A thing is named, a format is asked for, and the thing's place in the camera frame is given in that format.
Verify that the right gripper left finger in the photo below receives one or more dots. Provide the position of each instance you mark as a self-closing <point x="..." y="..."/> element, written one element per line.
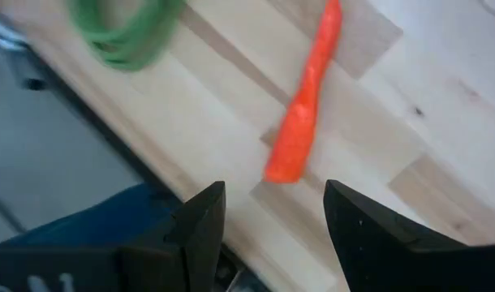
<point x="190" y="251"/>

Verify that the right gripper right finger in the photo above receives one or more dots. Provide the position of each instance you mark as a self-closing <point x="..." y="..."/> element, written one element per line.
<point x="377" y="251"/>

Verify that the red chili pepper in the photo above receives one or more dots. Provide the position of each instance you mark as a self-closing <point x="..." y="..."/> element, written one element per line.
<point x="296" y="130"/>

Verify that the green long beans bundle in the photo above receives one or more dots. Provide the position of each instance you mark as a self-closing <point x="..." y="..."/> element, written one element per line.
<point x="130" y="48"/>

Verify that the blue fabric object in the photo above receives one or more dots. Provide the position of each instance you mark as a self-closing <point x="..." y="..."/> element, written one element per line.
<point x="109" y="219"/>

